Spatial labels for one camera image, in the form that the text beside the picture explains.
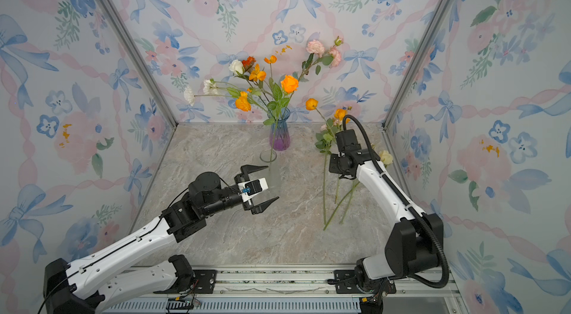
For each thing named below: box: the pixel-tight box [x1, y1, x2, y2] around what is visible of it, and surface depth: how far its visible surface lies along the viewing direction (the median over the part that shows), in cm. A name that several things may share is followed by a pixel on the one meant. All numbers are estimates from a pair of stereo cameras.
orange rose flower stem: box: [263, 75, 299, 126], surface depth 79 cm
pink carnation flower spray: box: [297, 35, 345, 82], surface depth 91 cm
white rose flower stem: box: [228, 59, 269, 106], surface depth 84 cm
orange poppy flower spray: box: [235, 55, 277, 112], surface depth 84 cm
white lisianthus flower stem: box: [183, 78, 241, 107], surface depth 82 cm
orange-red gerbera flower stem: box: [241, 55, 257, 74], surface depth 88 cm
